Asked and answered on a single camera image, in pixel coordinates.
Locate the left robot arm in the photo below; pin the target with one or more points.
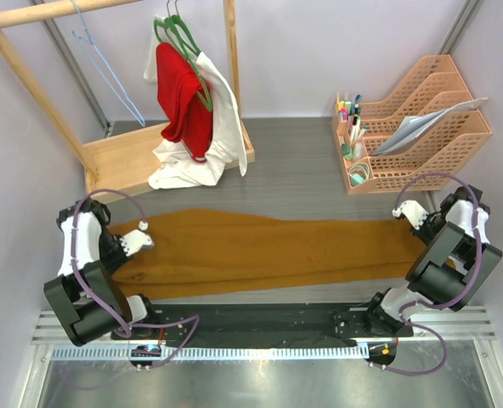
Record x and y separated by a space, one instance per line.
84 296

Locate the mustard brown trousers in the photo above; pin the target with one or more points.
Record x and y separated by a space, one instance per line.
204 252

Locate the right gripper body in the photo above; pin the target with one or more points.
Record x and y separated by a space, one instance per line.
430 228

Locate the light blue wire hanger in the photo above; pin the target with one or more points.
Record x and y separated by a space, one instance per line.
90 48

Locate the green hanger back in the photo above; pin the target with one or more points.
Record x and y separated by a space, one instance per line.
165 30

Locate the grey paper folder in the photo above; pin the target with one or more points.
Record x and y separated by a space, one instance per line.
413 127

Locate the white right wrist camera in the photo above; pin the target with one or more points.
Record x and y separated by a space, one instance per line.
413 212

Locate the peach plastic desk organizer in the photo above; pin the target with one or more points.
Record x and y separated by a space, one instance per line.
434 83

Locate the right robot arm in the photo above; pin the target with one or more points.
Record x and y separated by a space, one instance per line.
458 258

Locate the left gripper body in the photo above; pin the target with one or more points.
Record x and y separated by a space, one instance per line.
110 251

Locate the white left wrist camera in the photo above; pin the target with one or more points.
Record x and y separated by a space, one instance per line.
135 241

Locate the green eraser box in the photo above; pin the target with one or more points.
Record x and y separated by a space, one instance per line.
347 152

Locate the green hanger front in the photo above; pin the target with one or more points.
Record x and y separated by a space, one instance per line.
188 44

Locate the pens in organizer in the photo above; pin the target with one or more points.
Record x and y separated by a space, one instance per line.
348 110

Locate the white slotted cable duct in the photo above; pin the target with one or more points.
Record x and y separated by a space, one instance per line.
146 352

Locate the aluminium frame rail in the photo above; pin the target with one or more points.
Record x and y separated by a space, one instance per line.
468 324

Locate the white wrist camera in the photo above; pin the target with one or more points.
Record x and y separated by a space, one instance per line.
135 241
413 212

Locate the white shirt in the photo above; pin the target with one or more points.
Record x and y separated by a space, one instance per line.
177 169

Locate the green hanger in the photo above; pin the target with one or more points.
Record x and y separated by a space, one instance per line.
188 44
165 30

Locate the red shirt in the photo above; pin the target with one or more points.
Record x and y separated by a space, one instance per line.
179 93

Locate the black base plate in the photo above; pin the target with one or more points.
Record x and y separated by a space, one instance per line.
267 324

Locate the mint charger with cable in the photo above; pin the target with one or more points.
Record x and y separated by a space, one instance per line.
358 173

